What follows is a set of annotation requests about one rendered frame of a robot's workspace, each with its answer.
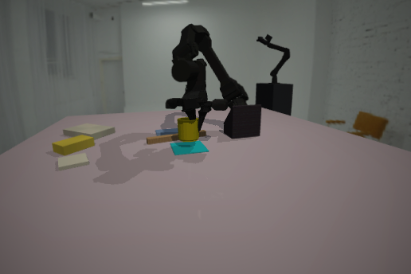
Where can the yellow cup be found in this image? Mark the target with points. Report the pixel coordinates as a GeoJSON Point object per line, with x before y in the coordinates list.
{"type": "Point", "coordinates": [188, 129]}

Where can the yellow rectangular block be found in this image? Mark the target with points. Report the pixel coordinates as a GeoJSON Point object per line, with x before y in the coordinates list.
{"type": "Point", "coordinates": [71, 145]}

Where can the tan wooden plank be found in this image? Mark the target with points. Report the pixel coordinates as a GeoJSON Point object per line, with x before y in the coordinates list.
{"type": "Point", "coordinates": [168, 138]}

